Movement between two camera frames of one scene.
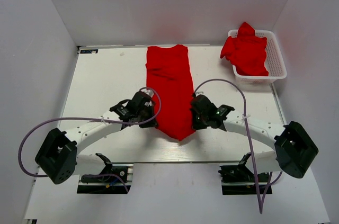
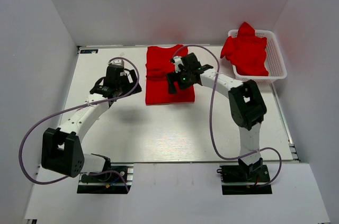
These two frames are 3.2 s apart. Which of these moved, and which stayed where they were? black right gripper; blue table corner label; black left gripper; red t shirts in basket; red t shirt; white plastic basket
Moved: black left gripper; red t shirt; black right gripper
Stayed: blue table corner label; red t shirts in basket; white plastic basket
